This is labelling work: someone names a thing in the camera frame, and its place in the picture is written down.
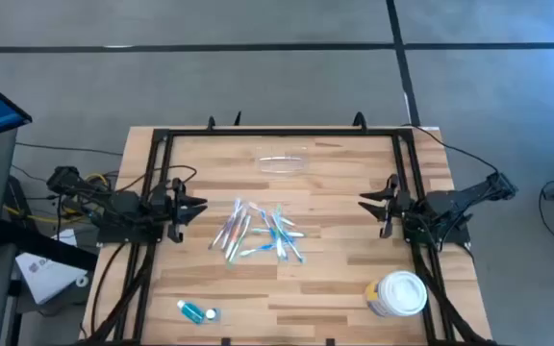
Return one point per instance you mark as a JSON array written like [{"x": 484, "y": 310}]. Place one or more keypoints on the black aluminium table frame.
[{"x": 282, "y": 131}]

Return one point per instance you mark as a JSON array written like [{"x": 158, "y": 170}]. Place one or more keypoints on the blue mouthwash bottle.
[{"x": 191, "y": 312}]

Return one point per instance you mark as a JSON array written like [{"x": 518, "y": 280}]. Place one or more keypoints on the white tape roll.
[{"x": 82, "y": 280}]

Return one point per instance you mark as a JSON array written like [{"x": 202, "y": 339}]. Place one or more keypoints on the white printed box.
[{"x": 48, "y": 276}]

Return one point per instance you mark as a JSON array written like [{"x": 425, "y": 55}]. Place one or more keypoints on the blue toothbrush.
[
  {"x": 294, "y": 249},
  {"x": 269, "y": 228},
  {"x": 262, "y": 249}
]

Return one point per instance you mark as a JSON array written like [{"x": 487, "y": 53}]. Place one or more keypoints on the black table clamp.
[
  {"x": 330, "y": 342},
  {"x": 225, "y": 342}
]

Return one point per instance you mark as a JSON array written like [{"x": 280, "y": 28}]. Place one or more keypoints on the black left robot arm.
[{"x": 123, "y": 206}]

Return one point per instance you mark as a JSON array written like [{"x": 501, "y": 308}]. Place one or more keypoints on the black clamp hook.
[
  {"x": 360, "y": 121},
  {"x": 237, "y": 119},
  {"x": 211, "y": 124}
]

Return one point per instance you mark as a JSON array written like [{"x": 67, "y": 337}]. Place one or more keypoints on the small clear bottle white cap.
[{"x": 211, "y": 314}]

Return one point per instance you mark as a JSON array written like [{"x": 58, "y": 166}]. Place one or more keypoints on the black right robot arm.
[{"x": 445, "y": 202}]

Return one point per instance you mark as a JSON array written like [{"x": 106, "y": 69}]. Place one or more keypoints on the yellow wipes canister white lid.
[{"x": 402, "y": 293}]

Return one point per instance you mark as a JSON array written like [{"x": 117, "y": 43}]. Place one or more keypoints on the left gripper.
[{"x": 176, "y": 230}]

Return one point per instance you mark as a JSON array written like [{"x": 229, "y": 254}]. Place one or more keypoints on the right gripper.
[{"x": 388, "y": 226}]

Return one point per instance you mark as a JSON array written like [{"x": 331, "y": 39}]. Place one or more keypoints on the black table leg bar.
[{"x": 46, "y": 245}]

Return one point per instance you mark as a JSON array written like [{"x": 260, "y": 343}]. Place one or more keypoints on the clear acrylic toothbrush holder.
[{"x": 282, "y": 165}]

